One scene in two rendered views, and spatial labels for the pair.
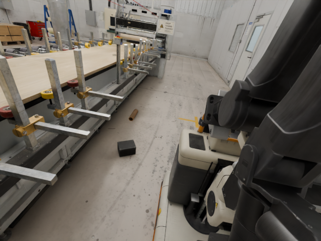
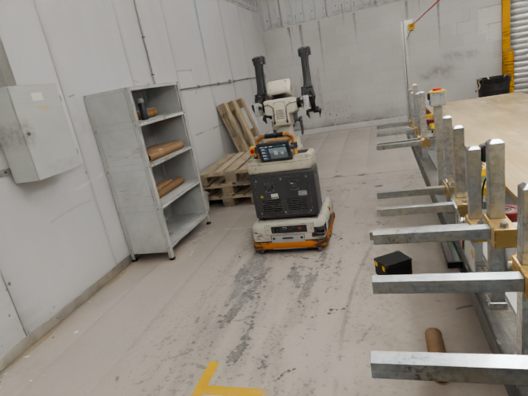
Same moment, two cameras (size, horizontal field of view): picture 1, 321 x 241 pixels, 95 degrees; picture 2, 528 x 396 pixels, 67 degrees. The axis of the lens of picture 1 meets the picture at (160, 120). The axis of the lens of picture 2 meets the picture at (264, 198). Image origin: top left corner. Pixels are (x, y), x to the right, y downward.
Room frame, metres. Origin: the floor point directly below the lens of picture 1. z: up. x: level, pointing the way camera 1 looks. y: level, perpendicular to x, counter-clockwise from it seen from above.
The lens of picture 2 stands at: (3.88, 0.24, 1.42)
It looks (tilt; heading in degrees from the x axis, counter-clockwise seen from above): 16 degrees down; 195
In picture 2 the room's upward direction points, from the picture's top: 11 degrees counter-clockwise
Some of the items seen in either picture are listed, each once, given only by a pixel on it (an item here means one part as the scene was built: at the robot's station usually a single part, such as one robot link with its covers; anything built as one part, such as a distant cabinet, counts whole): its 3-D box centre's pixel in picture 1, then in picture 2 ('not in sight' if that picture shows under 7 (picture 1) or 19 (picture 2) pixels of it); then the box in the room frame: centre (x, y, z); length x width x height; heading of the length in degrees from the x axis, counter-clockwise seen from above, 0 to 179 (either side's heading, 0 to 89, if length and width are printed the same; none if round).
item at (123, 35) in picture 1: (140, 38); not in sight; (4.94, 1.00, 1.05); 1.43 x 0.12 x 0.12; 87
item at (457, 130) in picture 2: (131, 61); (460, 187); (2.31, 0.58, 0.89); 0.04 x 0.04 x 0.48; 87
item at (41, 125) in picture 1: (49, 127); (405, 131); (0.60, 0.57, 0.83); 0.43 x 0.03 x 0.04; 87
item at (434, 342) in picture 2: (133, 115); (437, 354); (2.21, 0.48, 0.04); 0.30 x 0.08 x 0.08; 177
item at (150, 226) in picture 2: not in sight; (155, 168); (0.43, -1.73, 0.78); 0.90 x 0.45 x 1.55; 177
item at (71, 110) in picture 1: (79, 112); (407, 141); (0.84, 0.56, 0.80); 0.43 x 0.03 x 0.04; 87
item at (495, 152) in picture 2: (140, 54); (496, 228); (2.81, 0.56, 0.94); 0.04 x 0.04 x 0.48; 87
